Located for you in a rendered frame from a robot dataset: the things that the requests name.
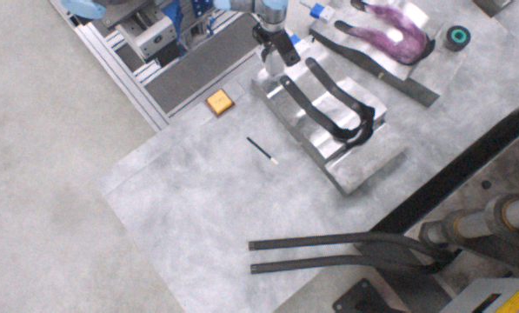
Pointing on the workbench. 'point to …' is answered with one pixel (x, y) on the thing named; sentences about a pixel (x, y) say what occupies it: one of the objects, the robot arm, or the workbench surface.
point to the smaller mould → (492, 6)
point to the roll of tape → (456, 37)
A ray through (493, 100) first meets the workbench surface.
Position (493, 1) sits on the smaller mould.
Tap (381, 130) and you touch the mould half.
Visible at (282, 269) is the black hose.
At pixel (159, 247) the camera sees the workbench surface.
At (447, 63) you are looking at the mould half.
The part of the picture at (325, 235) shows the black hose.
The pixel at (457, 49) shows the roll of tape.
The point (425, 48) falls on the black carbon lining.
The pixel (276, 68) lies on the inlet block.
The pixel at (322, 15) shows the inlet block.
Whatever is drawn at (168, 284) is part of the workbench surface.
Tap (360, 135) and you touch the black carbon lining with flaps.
